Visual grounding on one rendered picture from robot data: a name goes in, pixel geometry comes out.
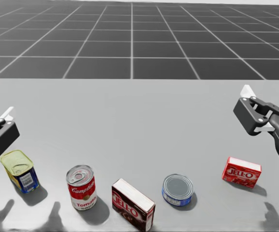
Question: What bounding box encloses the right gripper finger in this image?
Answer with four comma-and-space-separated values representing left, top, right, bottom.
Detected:
233, 84, 279, 136

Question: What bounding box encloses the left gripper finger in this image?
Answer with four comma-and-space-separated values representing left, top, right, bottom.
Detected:
0, 106, 20, 160

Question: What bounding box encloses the red and white can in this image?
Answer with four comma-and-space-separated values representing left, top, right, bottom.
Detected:
66, 164, 98, 211

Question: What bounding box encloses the blue flat can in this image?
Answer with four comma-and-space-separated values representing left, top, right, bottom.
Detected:
162, 174, 195, 207

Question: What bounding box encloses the dark red and white carton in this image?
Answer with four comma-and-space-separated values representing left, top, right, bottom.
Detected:
112, 178, 156, 232

